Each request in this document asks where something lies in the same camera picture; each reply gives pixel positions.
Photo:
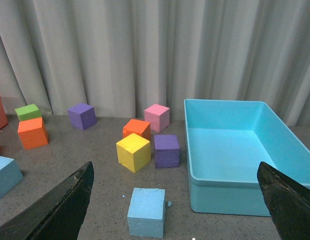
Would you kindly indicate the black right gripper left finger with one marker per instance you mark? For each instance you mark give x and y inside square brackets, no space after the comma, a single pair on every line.
[58,215]

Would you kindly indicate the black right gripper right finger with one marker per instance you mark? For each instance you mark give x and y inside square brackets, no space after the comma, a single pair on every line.
[287,201]

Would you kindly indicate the light blue foam block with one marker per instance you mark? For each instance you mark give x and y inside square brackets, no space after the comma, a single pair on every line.
[146,213]

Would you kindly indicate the orange block at left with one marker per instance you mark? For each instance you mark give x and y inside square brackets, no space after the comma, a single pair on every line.
[33,133]

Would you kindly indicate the orange block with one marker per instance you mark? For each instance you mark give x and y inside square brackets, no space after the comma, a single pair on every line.
[139,127]
[33,133]

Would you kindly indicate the light blue plastic bin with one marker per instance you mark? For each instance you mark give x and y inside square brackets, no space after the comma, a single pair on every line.
[226,141]

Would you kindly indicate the yellow foam block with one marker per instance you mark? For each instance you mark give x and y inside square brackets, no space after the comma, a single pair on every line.
[133,152]

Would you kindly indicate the purple block at back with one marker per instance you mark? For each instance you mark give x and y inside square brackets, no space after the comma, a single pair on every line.
[82,116]

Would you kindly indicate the green foam block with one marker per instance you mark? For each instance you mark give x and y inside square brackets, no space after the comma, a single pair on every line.
[28,112]

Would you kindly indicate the orange block in centre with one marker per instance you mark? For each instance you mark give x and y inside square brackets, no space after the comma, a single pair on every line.
[139,127]

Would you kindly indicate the purple block near bin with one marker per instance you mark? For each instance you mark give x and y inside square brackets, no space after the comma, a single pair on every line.
[166,151]

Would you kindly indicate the pink foam block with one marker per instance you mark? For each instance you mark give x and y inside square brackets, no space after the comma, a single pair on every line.
[158,116]

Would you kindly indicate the grey white curtain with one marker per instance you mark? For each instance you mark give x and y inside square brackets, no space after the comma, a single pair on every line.
[122,56]

